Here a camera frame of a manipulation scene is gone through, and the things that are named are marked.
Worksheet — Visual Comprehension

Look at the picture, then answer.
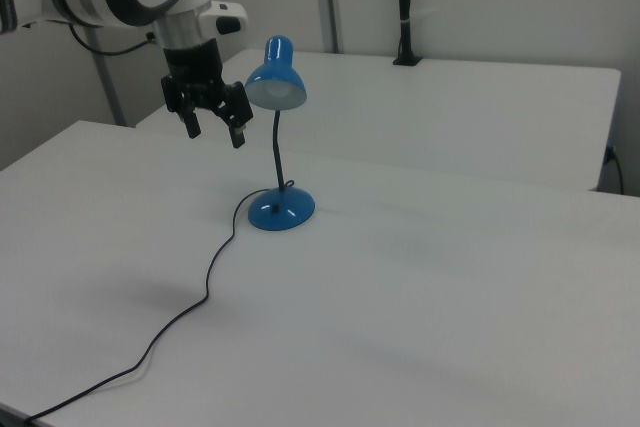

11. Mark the black cable with wall plug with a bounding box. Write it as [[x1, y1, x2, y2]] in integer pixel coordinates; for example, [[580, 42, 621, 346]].
[[606, 145, 626, 196]]

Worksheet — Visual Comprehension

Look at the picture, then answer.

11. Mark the white rectangular table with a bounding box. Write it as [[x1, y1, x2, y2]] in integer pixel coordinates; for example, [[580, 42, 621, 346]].
[[135, 49, 623, 193]]

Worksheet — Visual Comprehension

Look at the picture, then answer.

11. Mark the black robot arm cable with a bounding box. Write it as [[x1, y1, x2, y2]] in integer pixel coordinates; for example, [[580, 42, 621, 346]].
[[68, 24, 157, 58]]

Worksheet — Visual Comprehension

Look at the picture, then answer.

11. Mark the black lamp power cable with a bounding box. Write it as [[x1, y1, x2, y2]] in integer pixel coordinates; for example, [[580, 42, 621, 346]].
[[23, 180, 297, 423]]

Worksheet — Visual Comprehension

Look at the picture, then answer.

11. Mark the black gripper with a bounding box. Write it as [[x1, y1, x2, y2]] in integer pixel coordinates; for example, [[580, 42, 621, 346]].
[[160, 38, 254, 150]]

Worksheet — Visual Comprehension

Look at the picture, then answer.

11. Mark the blue gooseneck desk lamp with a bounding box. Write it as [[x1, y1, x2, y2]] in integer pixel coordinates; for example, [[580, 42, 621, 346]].
[[243, 35, 317, 233]]

